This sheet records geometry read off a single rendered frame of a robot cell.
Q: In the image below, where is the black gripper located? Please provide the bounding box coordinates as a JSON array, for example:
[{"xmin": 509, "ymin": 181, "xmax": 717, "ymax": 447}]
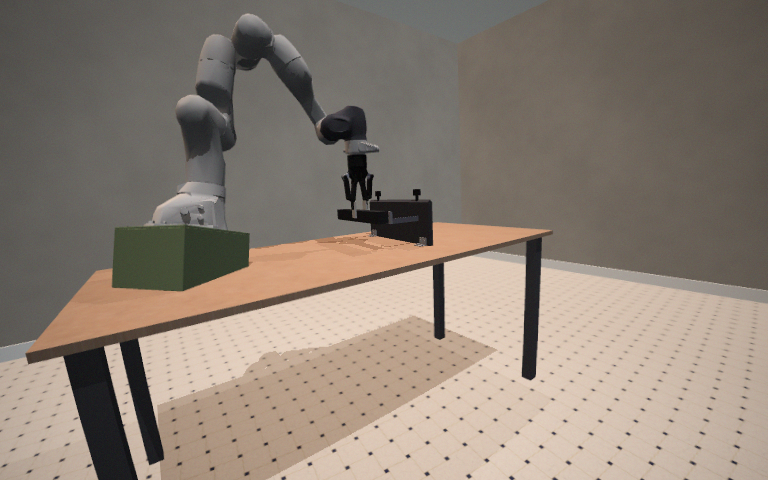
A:
[{"xmin": 342, "ymin": 154, "xmax": 374, "ymax": 218}]

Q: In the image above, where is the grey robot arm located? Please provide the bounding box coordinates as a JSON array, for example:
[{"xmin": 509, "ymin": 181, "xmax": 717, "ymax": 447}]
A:
[{"xmin": 144, "ymin": 14, "xmax": 379, "ymax": 230}]

